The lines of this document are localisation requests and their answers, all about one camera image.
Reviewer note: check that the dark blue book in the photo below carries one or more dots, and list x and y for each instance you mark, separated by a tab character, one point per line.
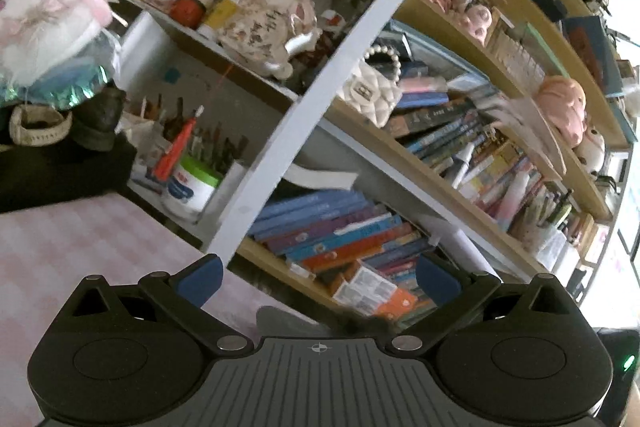
592	52

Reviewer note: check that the pink cartoon desk mat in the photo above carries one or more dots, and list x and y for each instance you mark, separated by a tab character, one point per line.
75	237

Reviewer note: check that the white quilted handbag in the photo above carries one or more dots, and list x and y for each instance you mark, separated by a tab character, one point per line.
370	97

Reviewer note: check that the orange white carton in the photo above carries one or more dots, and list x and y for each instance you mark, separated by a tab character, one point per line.
400	304
367	287

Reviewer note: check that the row of slanted colourful books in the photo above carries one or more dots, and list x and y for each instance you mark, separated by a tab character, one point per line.
325	232

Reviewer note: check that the black box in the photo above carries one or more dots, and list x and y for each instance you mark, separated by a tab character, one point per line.
60	182

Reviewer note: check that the yellow bottle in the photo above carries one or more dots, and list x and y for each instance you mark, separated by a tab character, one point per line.
222	12

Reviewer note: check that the black stand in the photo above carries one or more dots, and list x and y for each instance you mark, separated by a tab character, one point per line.
575	282

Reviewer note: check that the wrapped pink white plush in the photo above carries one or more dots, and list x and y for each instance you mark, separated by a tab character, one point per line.
45	32

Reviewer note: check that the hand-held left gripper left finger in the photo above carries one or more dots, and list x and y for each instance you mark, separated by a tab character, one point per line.
202	281

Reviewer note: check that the dark boot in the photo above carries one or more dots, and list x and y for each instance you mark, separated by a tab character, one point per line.
100	122

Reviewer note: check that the white storage box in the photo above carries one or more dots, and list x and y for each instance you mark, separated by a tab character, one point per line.
560	257

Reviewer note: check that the white wooden bookshelf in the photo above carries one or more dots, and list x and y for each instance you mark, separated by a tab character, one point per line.
320	107

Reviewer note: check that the small pink plush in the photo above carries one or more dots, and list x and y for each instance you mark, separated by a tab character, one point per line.
477	22

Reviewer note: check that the clear pen holder with pens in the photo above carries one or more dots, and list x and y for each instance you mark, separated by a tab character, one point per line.
545	227

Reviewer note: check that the red rocket pen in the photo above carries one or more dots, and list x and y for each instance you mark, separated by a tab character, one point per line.
172	152

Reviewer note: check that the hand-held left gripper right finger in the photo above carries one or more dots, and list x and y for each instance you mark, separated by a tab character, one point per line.
437	282

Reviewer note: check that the row of beige books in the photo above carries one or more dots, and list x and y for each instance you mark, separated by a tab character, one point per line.
520	52

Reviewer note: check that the row of leaning paperback books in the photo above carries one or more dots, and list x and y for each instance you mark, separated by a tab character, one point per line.
440	127

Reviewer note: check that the white wristwatch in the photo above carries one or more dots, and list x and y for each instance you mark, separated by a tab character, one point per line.
20	132

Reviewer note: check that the large pink plush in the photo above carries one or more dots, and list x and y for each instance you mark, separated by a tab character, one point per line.
560	107

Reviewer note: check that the open white book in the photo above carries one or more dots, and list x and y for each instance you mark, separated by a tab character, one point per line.
320	179

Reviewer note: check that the white jar with blue label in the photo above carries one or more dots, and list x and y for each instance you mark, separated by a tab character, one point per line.
190	189

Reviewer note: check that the pink translucent bottle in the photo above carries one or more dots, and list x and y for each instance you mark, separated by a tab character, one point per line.
515	197

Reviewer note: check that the red jar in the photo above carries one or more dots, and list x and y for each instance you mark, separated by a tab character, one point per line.
190	9

